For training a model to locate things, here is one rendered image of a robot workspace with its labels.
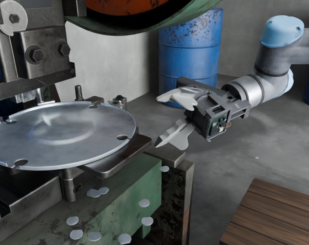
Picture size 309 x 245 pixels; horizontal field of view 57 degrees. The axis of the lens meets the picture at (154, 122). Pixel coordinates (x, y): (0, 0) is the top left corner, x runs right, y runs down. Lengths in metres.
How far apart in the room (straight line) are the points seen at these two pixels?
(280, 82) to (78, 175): 0.48
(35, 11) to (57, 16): 0.05
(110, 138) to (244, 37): 3.37
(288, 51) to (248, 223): 0.59
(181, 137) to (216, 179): 1.18
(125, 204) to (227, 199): 1.07
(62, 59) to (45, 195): 0.26
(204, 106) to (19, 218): 0.41
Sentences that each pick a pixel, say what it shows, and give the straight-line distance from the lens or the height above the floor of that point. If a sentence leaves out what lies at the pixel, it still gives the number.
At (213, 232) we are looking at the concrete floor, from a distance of 1.47.
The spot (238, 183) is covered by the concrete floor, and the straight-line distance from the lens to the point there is 1.80.
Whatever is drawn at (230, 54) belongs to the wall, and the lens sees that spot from 3.91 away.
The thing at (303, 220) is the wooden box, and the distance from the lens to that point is 1.11.
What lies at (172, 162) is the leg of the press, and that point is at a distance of 0.74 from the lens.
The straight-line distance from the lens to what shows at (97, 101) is 0.82.
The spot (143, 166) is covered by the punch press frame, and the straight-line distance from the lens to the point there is 0.71.
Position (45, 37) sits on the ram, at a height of 0.96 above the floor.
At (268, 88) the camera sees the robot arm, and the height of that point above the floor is 0.84.
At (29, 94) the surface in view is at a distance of 0.67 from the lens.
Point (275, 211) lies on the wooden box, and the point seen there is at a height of 0.35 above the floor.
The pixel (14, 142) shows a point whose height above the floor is 0.78.
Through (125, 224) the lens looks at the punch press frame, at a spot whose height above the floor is 0.55.
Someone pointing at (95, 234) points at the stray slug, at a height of 0.65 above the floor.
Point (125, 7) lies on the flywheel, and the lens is 0.85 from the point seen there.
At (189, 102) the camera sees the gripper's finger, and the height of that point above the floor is 0.84.
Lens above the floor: 1.04
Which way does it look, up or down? 25 degrees down
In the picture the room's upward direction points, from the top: straight up
